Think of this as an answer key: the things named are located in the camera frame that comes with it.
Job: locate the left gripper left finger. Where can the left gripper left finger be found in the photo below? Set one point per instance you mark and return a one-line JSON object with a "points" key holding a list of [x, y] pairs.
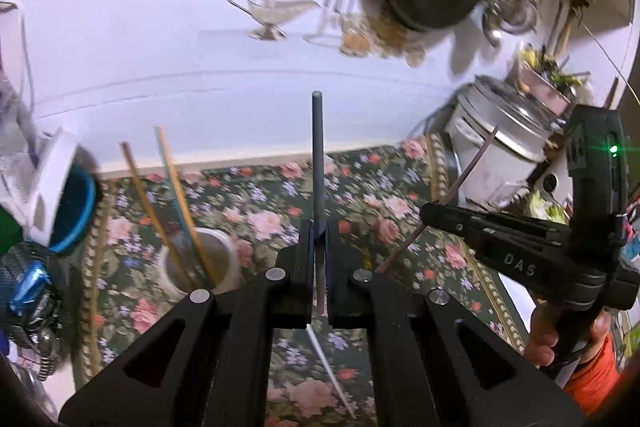
{"points": [[205, 362]]}

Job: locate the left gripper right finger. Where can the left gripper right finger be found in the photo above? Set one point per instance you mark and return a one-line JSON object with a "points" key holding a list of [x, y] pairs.
{"points": [[433, 362]]}

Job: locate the white chopstick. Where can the white chopstick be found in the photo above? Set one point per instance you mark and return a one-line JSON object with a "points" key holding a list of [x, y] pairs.
{"points": [[313, 338]]}

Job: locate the brown-purple chopstick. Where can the brown-purple chopstick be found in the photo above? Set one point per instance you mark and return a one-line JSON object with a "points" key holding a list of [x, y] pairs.
{"points": [[446, 199]]}

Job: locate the yellow chopstick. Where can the yellow chopstick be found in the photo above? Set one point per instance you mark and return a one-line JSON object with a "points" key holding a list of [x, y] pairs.
{"points": [[182, 206]]}

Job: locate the right hand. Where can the right hand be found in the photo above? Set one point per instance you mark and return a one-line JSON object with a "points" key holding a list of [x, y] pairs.
{"points": [[543, 337]]}

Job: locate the white ceramic utensil cup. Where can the white ceramic utensil cup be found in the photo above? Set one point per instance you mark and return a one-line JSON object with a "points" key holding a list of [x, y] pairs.
{"points": [[219, 270]]}

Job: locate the white rice cooker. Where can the white rice cooker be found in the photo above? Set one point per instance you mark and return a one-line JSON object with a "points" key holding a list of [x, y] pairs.
{"points": [[521, 127]]}

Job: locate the floral green table mat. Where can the floral green table mat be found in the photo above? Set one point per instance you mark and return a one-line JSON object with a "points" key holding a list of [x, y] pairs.
{"points": [[373, 195]]}

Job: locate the pink utensil holder bowl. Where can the pink utensil holder bowl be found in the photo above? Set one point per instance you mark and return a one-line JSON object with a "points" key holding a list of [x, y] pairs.
{"points": [[534, 74]]}

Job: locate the blue plastic basin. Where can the blue plastic basin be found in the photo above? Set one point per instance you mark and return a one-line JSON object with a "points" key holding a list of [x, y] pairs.
{"points": [[74, 212]]}

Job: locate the white appliance lid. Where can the white appliance lid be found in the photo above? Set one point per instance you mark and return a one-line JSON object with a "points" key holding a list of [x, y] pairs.
{"points": [[31, 194]]}

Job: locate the hanging steel ladle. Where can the hanging steel ladle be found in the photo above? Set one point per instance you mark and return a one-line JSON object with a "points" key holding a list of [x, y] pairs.
{"points": [[491, 24]]}

